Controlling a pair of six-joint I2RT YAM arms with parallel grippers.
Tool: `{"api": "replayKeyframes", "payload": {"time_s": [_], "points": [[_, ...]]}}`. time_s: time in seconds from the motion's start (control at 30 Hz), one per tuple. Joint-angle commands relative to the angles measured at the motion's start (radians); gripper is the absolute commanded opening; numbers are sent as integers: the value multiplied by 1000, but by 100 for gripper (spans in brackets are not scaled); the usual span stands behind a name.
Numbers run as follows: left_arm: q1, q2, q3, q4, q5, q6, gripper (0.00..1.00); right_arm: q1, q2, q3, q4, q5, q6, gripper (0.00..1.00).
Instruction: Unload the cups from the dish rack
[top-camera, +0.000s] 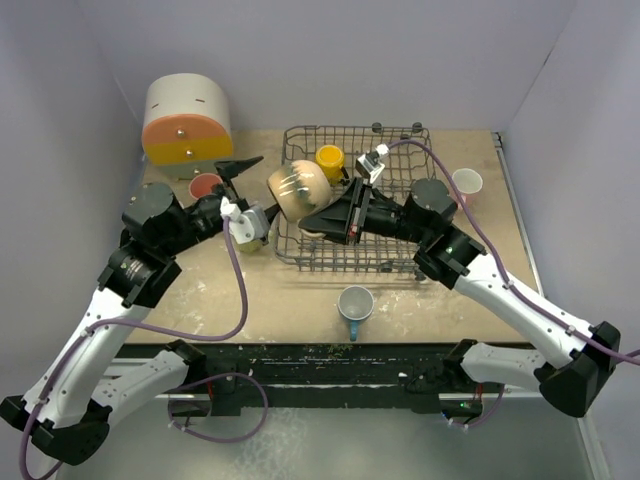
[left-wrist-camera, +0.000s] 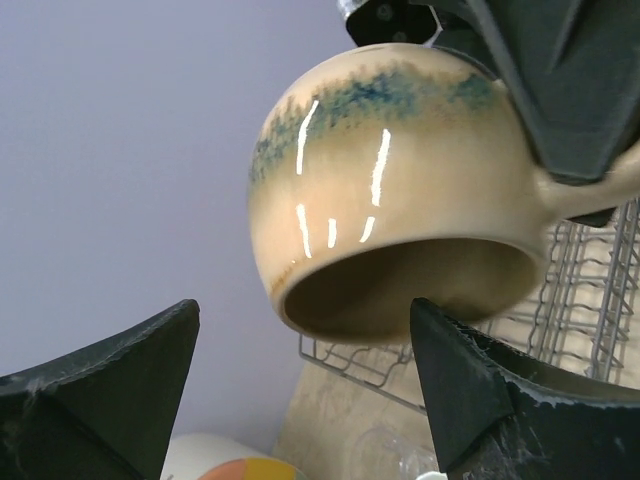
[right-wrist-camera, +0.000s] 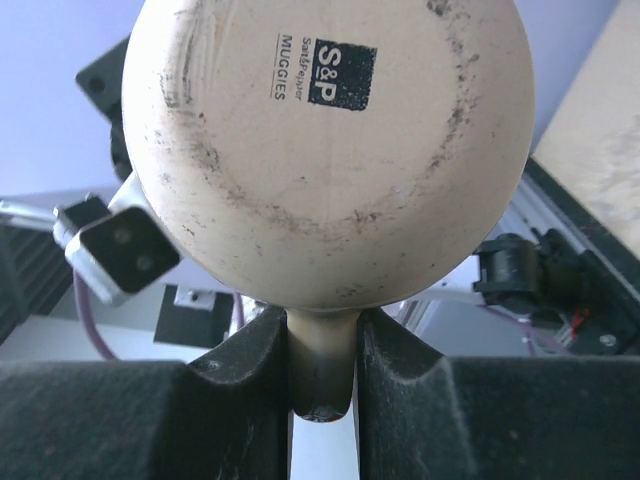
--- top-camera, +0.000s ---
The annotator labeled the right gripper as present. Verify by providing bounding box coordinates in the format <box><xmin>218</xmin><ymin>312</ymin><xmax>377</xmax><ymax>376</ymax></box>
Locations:
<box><xmin>300</xmin><ymin>176</ymin><xmax>430</xmax><ymax>245</ymax></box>

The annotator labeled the beige teapot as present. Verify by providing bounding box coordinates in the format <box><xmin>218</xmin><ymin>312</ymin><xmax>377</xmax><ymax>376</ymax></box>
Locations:
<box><xmin>267</xmin><ymin>160</ymin><xmax>332</xmax><ymax>225</ymax></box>

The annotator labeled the salmon pink tumbler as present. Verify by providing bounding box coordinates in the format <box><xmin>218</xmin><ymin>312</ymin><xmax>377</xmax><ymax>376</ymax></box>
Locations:
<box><xmin>188</xmin><ymin>173</ymin><xmax>223</xmax><ymax>199</ymax></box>

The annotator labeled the light green mug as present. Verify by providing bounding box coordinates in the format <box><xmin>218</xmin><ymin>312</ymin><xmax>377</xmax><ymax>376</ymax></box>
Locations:
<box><xmin>234</xmin><ymin>227</ymin><xmax>275</xmax><ymax>253</ymax></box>

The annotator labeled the teal blue mug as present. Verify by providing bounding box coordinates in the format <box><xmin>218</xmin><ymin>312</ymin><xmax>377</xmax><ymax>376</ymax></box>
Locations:
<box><xmin>336</xmin><ymin>285</ymin><xmax>375</xmax><ymax>342</ymax></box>

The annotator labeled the pink faceted mug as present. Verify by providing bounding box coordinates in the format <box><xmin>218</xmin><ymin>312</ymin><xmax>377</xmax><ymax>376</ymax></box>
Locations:
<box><xmin>452</xmin><ymin>168</ymin><xmax>484</xmax><ymax>205</ymax></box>

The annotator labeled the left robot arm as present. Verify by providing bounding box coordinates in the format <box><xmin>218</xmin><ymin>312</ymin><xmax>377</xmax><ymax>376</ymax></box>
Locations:
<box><xmin>1</xmin><ymin>157</ymin><xmax>279</xmax><ymax>478</ymax></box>

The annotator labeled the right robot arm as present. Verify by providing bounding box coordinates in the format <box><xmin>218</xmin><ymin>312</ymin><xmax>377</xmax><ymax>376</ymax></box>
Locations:
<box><xmin>298</xmin><ymin>179</ymin><xmax>620</xmax><ymax>418</ymax></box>

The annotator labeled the yellow mug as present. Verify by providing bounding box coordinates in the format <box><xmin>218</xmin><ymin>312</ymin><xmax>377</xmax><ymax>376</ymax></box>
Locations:
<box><xmin>315</xmin><ymin>144</ymin><xmax>345</xmax><ymax>184</ymax></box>

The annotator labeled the round drawer cabinet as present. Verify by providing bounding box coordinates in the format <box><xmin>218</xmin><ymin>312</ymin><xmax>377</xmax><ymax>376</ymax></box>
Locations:
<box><xmin>141</xmin><ymin>73</ymin><xmax>234</xmax><ymax>180</ymax></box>

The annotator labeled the grey wire dish rack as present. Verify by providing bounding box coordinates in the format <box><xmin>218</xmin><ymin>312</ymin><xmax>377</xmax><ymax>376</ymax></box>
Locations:
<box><xmin>270</xmin><ymin>122</ymin><xmax>436</xmax><ymax>274</ymax></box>

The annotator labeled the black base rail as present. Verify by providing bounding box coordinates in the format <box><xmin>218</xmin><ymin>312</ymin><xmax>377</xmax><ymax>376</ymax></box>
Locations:
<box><xmin>170</xmin><ymin>343</ymin><xmax>500</xmax><ymax>417</ymax></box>

